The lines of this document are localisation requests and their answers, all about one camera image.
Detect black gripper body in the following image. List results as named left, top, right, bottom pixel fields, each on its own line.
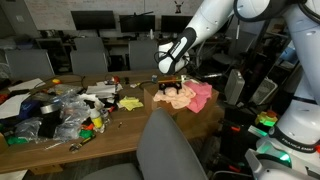
left=159, top=82, right=183, bottom=91

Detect peach cloth orange print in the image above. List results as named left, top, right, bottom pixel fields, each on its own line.
left=153, top=82, right=197, bottom=110

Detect pink cloth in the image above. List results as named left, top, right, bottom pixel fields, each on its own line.
left=183, top=79, right=213, bottom=114

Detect large cardboard box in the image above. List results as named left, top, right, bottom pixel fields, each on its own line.
left=143, top=79, right=221, bottom=118

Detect yellow cloth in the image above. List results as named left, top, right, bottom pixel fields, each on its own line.
left=117, top=95, right=145, bottom=112

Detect white tower space heater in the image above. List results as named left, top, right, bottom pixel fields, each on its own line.
left=223, top=69, right=246, bottom=107

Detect black computer monitor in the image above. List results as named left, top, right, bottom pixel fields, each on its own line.
left=119, top=13, right=156, bottom=37
left=70, top=10, right=117, bottom=37
left=160, top=15, right=194, bottom=34

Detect white paper stack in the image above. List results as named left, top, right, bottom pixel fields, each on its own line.
left=85, top=81, right=118, bottom=100

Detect white bottle yellow label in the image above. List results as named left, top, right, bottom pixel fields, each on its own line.
left=89, top=99, right=105, bottom=133

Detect black equipment cart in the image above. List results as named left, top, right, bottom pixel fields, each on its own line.
left=219, top=105, right=268, bottom=171

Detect white box fan heater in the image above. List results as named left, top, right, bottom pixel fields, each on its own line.
left=249, top=77, right=278, bottom=106

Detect green plastic object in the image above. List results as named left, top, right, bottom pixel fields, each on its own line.
left=78, top=129, right=95, bottom=140
left=5, top=134, right=30, bottom=146

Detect yellow green lit device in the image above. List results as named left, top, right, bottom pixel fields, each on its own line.
left=254, top=109, right=280, bottom=128

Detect clear plastic bag pile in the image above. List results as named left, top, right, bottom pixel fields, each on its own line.
left=53, top=91, right=92, bottom=141

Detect blue plastic bag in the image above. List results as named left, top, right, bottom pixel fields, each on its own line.
left=18, top=99, right=43, bottom=121

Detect white paper sheet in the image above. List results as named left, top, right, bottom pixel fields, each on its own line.
left=7, top=77, right=46, bottom=93
left=0, top=92, right=31, bottom=120

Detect black cable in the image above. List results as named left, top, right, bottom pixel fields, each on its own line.
left=138, top=79, right=158, bottom=91

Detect long wooden wall desk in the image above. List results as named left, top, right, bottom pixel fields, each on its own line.
left=34, top=35, right=168, bottom=48

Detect adjustable wrench yellow handle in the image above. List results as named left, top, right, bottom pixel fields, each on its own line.
left=68, top=133, right=97, bottom=154

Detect silver duct tape roll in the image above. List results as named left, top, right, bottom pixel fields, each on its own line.
left=39, top=103, right=63, bottom=115

